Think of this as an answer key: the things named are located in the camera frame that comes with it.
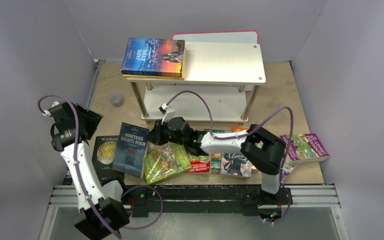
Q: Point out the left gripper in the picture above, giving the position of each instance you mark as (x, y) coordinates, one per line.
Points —
(93, 119)

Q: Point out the red 13-Storey Treehouse book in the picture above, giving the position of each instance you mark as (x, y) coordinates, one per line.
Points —
(199, 164)

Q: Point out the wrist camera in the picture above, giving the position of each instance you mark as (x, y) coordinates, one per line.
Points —
(47, 113)
(167, 111)

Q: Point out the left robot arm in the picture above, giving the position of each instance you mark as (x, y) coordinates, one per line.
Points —
(100, 210)

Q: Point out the purple Treehouse book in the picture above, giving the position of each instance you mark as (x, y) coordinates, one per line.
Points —
(306, 148)

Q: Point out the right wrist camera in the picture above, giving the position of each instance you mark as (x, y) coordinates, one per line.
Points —
(167, 111)

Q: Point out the black aluminium base frame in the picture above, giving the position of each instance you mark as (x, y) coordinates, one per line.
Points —
(248, 200)

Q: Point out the dark green Treehouse book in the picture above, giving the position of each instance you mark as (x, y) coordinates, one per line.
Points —
(216, 157)

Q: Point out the black Moon Sixpence book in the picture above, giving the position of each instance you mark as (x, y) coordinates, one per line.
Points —
(102, 158)

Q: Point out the Nineteen Eighty-Four blue book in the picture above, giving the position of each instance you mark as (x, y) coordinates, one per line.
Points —
(131, 149)

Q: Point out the yellow book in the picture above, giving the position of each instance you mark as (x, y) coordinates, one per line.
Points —
(150, 63)

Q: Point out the Jane Eyre book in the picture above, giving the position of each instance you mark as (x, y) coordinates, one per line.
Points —
(161, 45)

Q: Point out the Little Women book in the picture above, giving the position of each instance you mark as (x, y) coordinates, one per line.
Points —
(235, 165)

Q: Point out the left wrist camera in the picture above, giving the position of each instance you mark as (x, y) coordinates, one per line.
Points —
(47, 113)

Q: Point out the green 65-Storey Treehouse book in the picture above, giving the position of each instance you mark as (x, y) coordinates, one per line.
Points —
(165, 162)

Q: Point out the white two-tier metal shelf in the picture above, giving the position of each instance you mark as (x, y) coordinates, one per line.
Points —
(221, 77)

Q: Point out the orange Treehouse book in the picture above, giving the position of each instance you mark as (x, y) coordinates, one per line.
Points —
(240, 129)

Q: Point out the small clear plastic cup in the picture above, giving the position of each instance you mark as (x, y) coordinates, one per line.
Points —
(116, 99)

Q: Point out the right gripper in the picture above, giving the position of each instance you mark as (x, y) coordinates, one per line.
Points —
(160, 134)

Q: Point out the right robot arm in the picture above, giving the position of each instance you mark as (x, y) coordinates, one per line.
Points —
(266, 151)

